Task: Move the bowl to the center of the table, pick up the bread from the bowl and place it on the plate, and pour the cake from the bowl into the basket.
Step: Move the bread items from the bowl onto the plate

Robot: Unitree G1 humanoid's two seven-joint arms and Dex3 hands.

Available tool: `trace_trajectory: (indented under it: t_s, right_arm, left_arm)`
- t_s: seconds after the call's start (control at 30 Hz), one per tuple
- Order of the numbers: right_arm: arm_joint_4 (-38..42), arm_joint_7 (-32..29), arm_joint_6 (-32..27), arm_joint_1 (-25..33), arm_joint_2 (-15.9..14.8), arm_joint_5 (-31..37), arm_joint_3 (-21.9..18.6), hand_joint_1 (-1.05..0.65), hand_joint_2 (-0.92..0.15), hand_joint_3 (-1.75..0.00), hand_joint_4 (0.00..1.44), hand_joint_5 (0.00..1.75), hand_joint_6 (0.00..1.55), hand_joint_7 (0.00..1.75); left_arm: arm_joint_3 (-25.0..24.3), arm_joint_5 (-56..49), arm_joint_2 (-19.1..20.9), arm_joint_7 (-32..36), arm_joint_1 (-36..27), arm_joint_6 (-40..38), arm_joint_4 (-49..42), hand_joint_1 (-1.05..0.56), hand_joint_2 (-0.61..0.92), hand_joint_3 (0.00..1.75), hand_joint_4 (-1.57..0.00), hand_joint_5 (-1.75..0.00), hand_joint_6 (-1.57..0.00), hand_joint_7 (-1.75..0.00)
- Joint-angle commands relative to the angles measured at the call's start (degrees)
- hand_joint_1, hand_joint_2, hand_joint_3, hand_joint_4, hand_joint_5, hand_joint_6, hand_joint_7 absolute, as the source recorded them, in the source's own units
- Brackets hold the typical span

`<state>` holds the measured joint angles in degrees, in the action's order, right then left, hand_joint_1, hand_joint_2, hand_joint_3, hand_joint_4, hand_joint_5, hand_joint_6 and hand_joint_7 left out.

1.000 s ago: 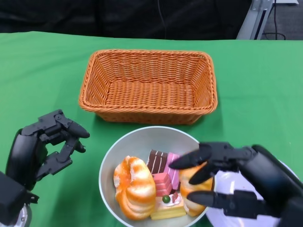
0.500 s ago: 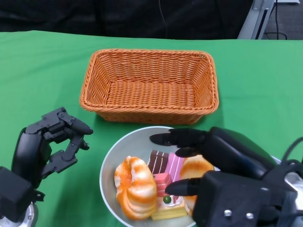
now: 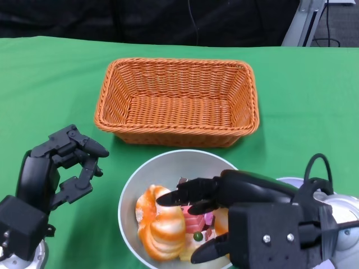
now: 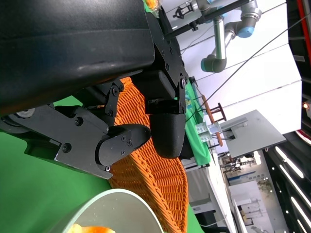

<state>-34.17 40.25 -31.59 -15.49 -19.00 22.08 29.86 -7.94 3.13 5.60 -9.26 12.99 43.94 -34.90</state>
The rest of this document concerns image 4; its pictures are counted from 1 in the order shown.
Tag brown wooden chair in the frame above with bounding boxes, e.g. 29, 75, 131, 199
201, 94, 228, 148

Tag grey flat panel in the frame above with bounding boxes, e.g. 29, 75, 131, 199
222, 109, 287, 158

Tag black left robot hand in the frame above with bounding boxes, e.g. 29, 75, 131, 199
0, 0, 190, 180

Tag grey bowl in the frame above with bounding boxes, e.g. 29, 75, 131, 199
47, 188, 163, 233

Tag green printed fabric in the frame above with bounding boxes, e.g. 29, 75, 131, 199
183, 82, 212, 168

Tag striped cone-shaped bread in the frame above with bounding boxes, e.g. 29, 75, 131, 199
69, 223, 115, 233

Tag orange wicker basket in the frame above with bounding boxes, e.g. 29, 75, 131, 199
106, 77, 190, 233

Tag yellow snack bag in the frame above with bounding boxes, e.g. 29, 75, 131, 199
143, 0, 162, 12

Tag small clear plastic box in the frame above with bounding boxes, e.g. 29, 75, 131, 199
195, 122, 221, 144

